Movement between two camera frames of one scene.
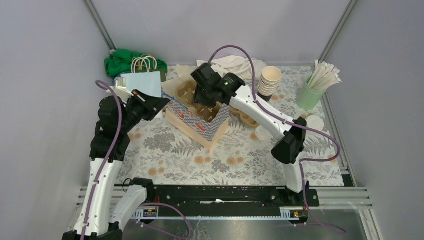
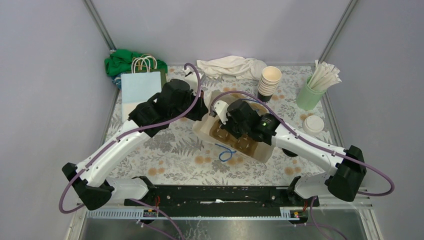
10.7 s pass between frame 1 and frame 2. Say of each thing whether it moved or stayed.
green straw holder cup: stayed
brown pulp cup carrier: moved
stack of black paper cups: stayed
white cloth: stayed
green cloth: stayed
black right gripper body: moved
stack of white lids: stayed
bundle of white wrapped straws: stayed
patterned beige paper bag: moved
